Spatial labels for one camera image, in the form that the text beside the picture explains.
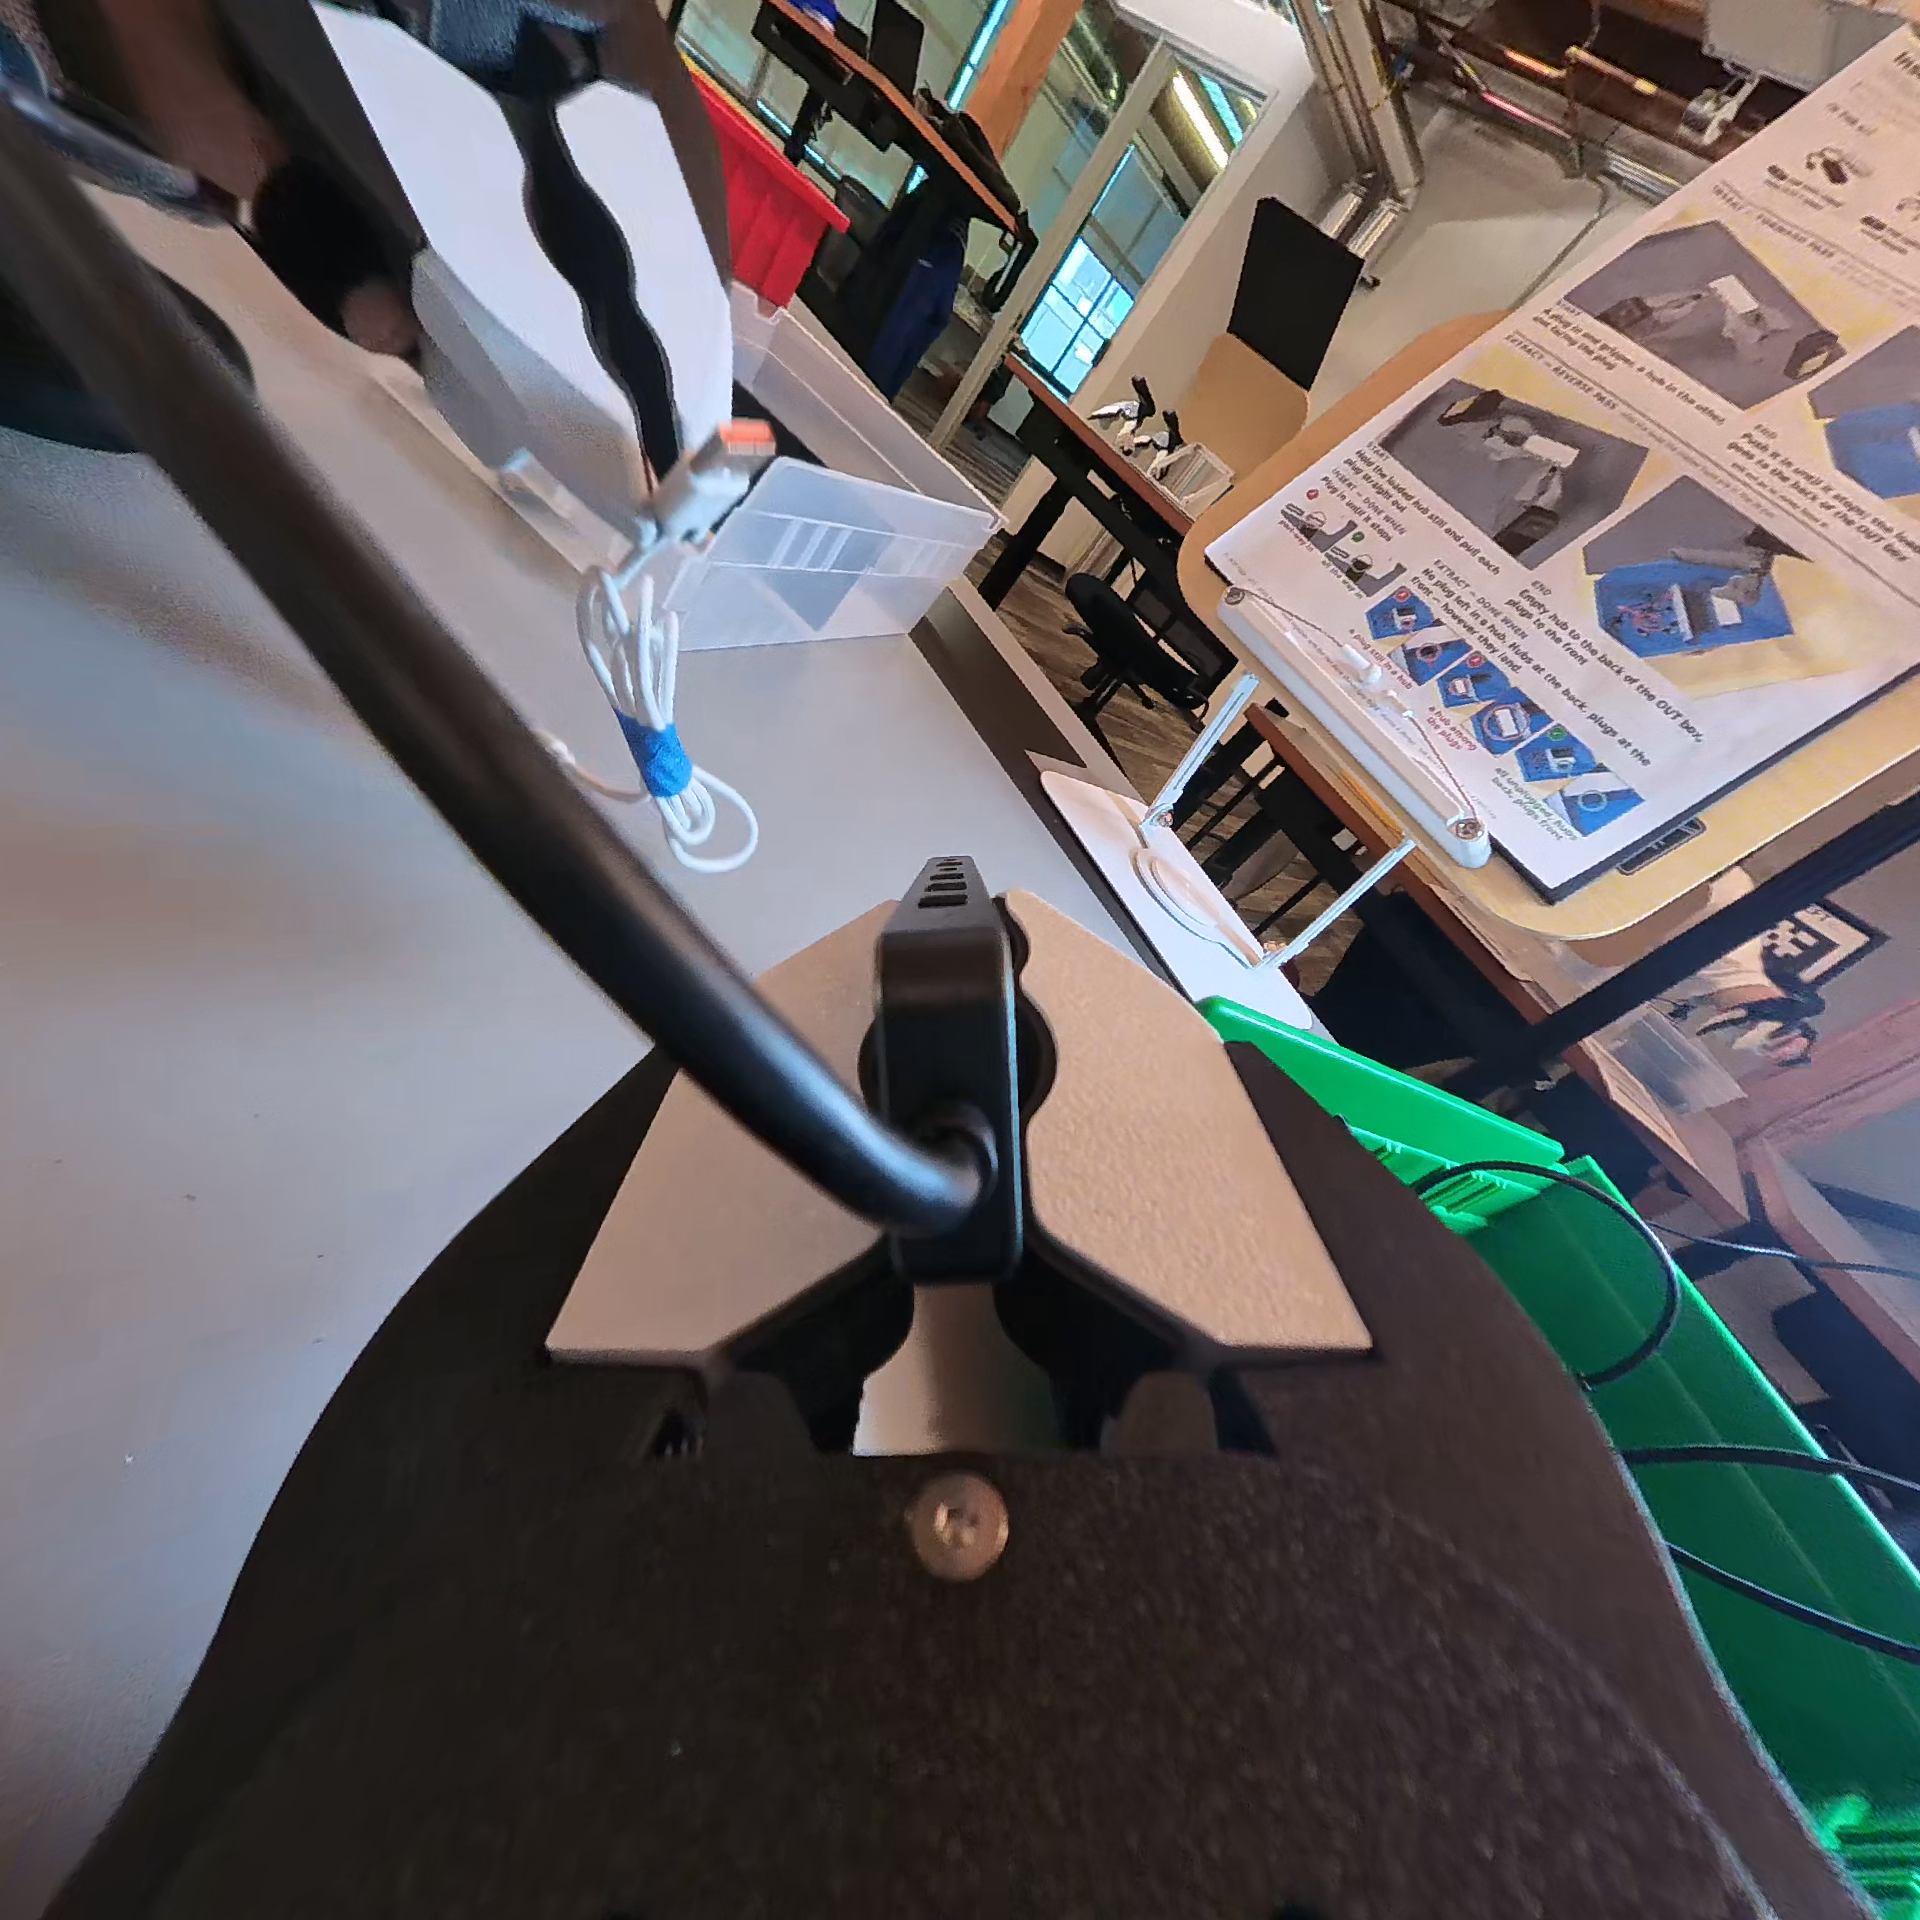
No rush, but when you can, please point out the instruction sheet on stand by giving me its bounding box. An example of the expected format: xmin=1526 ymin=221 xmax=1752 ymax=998
xmin=1177 ymin=307 xmax=1920 ymax=962

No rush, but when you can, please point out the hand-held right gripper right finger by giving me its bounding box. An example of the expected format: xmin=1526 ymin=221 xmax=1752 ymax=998
xmin=1002 ymin=889 xmax=1376 ymax=1449

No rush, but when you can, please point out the wooden standing desk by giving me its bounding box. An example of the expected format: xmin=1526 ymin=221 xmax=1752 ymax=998
xmin=751 ymin=0 xmax=1040 ymax=302

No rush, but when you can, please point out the clear plastic bin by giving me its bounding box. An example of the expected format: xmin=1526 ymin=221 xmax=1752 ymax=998
xmin=496 ymin=276 xmax=1003 ymax=654

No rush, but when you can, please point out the black panel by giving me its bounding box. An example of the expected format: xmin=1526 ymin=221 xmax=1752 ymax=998
xmin=1227 ymin=195 xmax=1367 ymax=396

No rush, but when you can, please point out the red plastic bin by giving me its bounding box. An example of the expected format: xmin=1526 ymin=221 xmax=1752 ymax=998
xmin=681 ymin=60 xmax=852 ymax=309

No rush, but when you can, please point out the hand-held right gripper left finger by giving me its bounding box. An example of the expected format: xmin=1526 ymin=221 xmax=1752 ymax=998
xmin=545 ymin=914 xmax=921 ymax=1445

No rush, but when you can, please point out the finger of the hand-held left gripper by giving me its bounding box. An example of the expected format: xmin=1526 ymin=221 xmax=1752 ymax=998
xmin=527 ymin=81 xmax=742 ymax=484
xmin=315 ymin=6 xmax=666 ymax=521

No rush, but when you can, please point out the braided black cable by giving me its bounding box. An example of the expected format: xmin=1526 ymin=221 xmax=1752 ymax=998
xmin=1624 ymin=1439 xmax=1920 ymax=1665

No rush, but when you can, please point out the person's left hand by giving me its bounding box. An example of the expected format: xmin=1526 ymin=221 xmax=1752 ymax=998
xmin=72 ymin=0 xmax=297 ymax=202

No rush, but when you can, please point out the printed tag sign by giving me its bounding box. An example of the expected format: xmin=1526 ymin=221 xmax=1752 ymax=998
xmin=1727 ymin=895 xmax=1894 ymax=1052

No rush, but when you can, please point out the green plastic bin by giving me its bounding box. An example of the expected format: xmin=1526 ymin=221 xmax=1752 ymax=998
xmin=1199 ymin=997 xmax=1920 ymax=1920

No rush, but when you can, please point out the wooden pillar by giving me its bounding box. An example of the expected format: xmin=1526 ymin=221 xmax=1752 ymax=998
xmin=960 ymin=0 xmax=1087 ymax=154

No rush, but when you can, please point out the desk with black legs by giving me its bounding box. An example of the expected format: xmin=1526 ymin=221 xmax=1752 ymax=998
xmin=977 ymin=353 xmax=1256 ymax=683

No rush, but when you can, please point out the black office chair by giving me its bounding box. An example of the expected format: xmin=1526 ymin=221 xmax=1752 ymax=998
xmin=1064 ymin=574 xmax=1209 ymax=725

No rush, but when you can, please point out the short smooth black cable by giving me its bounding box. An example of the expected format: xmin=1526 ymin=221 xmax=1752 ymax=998
xmin=1411 ymin=1158 xmax=1684 ymax=1391

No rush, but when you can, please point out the black wrist rest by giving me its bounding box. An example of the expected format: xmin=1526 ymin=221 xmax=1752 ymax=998
xmin=0 ymin=276 xmax=256 ymax=460

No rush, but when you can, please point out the thick black hub cable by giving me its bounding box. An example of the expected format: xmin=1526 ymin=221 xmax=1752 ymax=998
xmin=0 ymin=83 xmax=999 ymax=1238

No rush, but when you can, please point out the printed instruction sheet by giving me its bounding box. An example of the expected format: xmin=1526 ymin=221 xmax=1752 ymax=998
xmin=1207 ymin=30 xmax=1920 ymax=906

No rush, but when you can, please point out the white usb cable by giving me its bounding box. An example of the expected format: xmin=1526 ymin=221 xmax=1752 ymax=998
xmin=540 ymin=421 xmax=780 ymax=876

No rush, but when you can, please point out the dark blue jacket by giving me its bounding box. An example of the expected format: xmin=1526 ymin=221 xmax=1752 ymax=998
xmin=863 ymin=225 xmax=970 ymax=401

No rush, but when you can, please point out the white document stand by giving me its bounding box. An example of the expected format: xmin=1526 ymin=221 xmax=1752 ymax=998
xmin=1040 ymin=588 xmax=1498 ymax=1037

